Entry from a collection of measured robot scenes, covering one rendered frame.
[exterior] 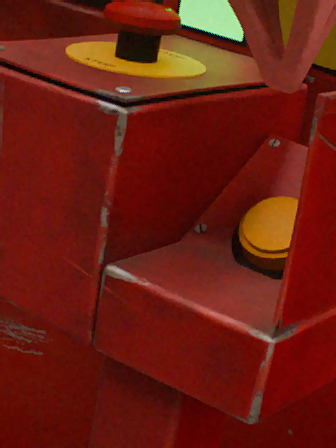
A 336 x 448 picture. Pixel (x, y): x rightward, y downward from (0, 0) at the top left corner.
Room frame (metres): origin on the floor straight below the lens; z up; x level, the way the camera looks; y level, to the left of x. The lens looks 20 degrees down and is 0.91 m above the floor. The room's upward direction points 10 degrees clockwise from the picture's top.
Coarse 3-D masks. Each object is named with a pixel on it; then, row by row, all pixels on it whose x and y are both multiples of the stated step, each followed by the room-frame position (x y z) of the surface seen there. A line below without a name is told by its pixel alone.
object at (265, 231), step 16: (256, 208) 0.55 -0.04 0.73; (272, 208) 0.54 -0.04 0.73; (288, 208) 0.54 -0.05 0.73; (240, 224) 0.54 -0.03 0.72; (256, 224) 0.54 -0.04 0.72; (272, 224) 0.54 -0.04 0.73; (288, 224) 0.53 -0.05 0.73; (240, 240) 0.53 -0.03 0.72; (256, 240) 0.53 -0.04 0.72; (272, 240) 0.53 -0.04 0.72; (288, 240) 0.52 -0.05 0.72; (256, 256) 0.52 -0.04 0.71; (272, 256) 0.52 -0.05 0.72
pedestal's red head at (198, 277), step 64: (0, 64) 0.55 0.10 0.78; (64, 64) 0.56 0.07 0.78; (256, 64) 0.64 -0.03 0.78; (0, 128) 0.55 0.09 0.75; (64, 128) 0.52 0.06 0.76; (128, 128) 0.51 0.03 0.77; (192, 128) 0.55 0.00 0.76; (256, 128) 0.59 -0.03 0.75; (320, 128) 0.46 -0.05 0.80; (0, 192) 0.54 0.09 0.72; (64, 192) 0.52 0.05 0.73; (128, 192) 0.52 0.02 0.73; (192, 192) 0.56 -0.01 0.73; (256, 192) 0.57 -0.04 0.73; (320, 192) 0.46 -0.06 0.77; (0, 256) 0.54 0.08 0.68; (64, 256) 0.52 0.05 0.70; (128, 256) 0.52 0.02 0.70; (192, 256) 0.53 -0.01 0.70; (320, 256) 0.47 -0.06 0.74; (64, 320) 0.51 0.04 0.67; (128, 320) 0.49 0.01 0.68; (192, 320) 0.47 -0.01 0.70; (256, 320) 0.47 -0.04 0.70; (320, 320) 0.49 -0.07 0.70; (192, 384) 0.47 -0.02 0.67; (256, 384) 0.45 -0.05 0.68; (320, 384) 0.50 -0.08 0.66
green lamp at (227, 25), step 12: (192, 0) 0.68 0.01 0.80; (204, 0) 0.67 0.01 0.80; (216, 0) 0.67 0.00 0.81; (180, 12) 0.68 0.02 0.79; (192, 12) 0.68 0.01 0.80; (204, 12) 0.67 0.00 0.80; (216, 12) 0.67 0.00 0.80; (228, 12) 0.66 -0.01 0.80; (192, 24) 0.67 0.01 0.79; (204, 24) 0.67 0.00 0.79; (216, 24) 0.67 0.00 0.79; (228, 24) 0.66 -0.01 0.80; (228, 36) 0.66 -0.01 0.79; (240, 36) 0.66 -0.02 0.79
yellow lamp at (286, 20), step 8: (280, 0) 0.64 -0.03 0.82; (288, 0) 0.64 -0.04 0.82; (296, 0) 0.64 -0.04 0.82; (280, 8) 0.64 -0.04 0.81; (288, 8) 0.64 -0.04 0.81; (280, 16) 0.64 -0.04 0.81; (288, 16) 0.64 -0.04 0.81; (288, 24) 0.64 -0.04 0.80; (288, 32) 0.64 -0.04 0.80; (328, 40) 0.63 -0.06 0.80; (328, 48) 0.62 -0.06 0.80; (320, 56) 0.63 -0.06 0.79; (328, 56) 0.62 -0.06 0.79; (320, 64) 0.63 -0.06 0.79; (328, 64) 0.62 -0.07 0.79
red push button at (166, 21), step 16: (128, 0) 0.60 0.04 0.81; (112, 16) 0.58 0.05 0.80; (128, 16) 0.57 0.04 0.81; (144, 16) 0.57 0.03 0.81; (160, 16) 0.58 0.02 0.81; (176, 16) 0.59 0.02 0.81; (128, 32) 0.58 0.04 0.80; (144, 32) 0.57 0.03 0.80; (160, 32) 0.58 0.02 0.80; (176, 32) 0.59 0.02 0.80; (128, 48) 0.58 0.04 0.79; (144, 48) 0.58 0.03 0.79
